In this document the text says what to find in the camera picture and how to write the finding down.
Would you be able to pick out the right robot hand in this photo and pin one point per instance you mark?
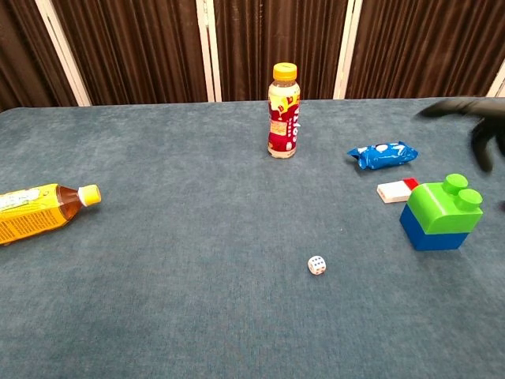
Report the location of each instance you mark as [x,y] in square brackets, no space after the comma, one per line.
[485,130]

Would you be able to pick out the small white die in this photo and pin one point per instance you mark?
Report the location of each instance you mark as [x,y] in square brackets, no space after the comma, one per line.
[316,265]

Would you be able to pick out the green and blue building block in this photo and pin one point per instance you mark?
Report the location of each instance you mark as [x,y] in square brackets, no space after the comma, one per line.
[438,217]

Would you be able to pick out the brown curtain partition panel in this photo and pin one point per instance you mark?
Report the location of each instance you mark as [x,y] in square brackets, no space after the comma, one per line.
[138,47]
[276,31]
[23,51]
[426,47]

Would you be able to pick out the blue snack packet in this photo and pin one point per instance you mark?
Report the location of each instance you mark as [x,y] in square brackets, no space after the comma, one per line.
[382,155]

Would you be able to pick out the white and red small box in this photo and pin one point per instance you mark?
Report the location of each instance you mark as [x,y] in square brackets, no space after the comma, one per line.
[394,192]

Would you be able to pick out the red label drink bottle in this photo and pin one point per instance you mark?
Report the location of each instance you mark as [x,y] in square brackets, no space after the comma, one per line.
[283,118]

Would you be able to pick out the blue table cloth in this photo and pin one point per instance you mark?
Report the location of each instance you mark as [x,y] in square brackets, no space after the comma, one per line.
[197,256]

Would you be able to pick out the yellow label tea bottle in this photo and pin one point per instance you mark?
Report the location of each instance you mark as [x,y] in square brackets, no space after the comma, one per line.
[35,213]

